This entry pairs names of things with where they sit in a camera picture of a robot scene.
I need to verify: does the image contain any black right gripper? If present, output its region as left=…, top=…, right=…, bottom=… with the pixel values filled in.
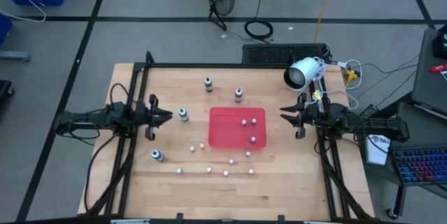
left=279, top=93, right=321, bottom=140

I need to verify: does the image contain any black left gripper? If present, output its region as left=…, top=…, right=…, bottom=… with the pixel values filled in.
left=135, top=94, right=174, bottom=141

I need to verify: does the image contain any blue-capped colouring bottle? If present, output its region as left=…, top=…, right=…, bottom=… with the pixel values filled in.
left=151, top=149, right=166, bottom=163

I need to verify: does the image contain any black computer tower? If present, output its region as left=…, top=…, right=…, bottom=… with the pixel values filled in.
left=241, top=43, right=332, bottom=66

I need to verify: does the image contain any red translucent plastic tray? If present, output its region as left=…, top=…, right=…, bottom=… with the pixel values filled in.
left=208, top=107, right=268, bottom=150

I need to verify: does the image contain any black lattice support strut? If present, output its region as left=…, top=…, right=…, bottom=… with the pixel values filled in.
left=85, top=140, right=135, bottom=217
left=316, top=140, right=374, bottom=220

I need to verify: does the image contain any white paper sign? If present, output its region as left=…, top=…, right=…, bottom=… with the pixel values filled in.
left=364, top=132, right=393, bottom=167

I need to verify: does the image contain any black rolling cart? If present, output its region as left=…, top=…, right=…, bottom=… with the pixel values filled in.
left=356, top=101, right=447, bottom=221

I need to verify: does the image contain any backlit rainbow keyboard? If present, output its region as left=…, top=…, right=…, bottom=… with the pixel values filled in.
left=390, top=146, right=447, bottom=187

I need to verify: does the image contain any grey desk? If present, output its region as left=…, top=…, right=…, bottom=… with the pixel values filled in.
left=411, top=27, right=447, bottom=120

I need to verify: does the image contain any grey metal foot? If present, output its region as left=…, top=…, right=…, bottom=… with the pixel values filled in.
left=0, top=50, right=31, bottom=63

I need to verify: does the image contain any black desk device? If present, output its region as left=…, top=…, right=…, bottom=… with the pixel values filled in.
left=432, top=23, right=447, bottom=61

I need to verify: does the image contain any white bullet camera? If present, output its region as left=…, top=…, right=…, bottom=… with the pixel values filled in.
left=283, top=56, right=325, bottom=93

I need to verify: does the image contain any white power cable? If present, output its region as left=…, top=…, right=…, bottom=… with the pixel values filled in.
left=312, top=56, right=364, bottom=110

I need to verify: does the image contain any black aluminium table frame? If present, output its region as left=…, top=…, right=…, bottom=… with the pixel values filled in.
left=104, top=51, right=352, bottom=222

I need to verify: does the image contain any coiled black cable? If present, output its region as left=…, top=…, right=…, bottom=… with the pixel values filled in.
left=243, top=0, right=274, bottom=40

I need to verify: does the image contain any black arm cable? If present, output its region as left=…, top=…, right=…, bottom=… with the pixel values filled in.
left=83, top=133, right=119, bottom=214

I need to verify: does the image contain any yellow floor cable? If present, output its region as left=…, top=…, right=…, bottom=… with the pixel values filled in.
left=313, top=0, right=339, bottom=43

